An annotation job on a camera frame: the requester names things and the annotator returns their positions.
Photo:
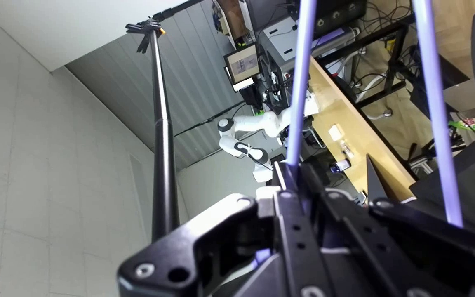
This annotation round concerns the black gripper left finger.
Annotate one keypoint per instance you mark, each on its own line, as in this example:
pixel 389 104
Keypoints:
pixel 193 257

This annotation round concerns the black horizontal rod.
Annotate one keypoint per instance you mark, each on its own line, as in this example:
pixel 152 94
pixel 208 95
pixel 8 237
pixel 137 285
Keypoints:
pixel 180 10

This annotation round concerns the black stand pole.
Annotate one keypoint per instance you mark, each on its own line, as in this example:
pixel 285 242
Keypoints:
pixel 163 137

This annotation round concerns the black electronics box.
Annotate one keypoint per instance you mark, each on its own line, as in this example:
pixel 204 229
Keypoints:
pixel 338 13

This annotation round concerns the purple plastic coat hanger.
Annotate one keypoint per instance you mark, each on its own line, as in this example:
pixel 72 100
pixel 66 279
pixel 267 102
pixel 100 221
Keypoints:
pixel 437 109

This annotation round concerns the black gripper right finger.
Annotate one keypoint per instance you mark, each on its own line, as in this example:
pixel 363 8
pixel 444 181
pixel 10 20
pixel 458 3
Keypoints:
pixel 369 252

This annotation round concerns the computer monitor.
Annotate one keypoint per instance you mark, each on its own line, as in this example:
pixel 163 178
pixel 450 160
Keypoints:
pixel 241 61

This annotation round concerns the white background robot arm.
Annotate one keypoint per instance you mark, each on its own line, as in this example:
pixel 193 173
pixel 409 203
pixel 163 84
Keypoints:
pixel 259 122

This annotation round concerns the wooden desk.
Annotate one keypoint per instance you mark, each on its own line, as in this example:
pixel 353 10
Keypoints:
pixel 353 132

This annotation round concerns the white drawer cabinet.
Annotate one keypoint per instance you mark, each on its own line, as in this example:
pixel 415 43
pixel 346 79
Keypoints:
pixel 280 38

